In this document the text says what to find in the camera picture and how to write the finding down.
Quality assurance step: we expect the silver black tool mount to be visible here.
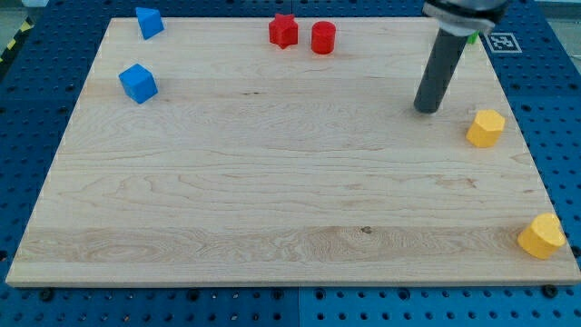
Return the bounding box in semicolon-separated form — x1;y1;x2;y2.
422;0;509;36

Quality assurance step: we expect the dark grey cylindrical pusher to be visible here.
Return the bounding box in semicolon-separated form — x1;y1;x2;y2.
413;28;468;114

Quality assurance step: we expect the yellow hexagon block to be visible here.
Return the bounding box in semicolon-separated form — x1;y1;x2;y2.
466;109;506;148

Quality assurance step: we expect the green block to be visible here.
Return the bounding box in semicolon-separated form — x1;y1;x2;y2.
467;31;479;45

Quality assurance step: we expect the white fiducial marker tag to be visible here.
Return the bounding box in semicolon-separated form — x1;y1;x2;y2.
485;33;522;54

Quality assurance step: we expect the red cylinder block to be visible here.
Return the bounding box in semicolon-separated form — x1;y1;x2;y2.
311;21;336;55

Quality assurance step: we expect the red star block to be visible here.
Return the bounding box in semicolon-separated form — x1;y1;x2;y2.
268;14;299;49

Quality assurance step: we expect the yellow heart block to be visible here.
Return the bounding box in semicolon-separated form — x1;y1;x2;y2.
517;213;566;260

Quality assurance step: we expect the wooden board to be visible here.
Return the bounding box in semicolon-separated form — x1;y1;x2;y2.
6;18;580;288

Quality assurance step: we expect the blue triangular prism block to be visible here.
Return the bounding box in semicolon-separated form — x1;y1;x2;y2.
135;7;164;40

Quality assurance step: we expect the blue cube block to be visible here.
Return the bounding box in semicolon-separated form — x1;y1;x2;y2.
118;64;158;104

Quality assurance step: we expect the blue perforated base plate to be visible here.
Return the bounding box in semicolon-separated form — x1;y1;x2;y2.
1;1;580;326

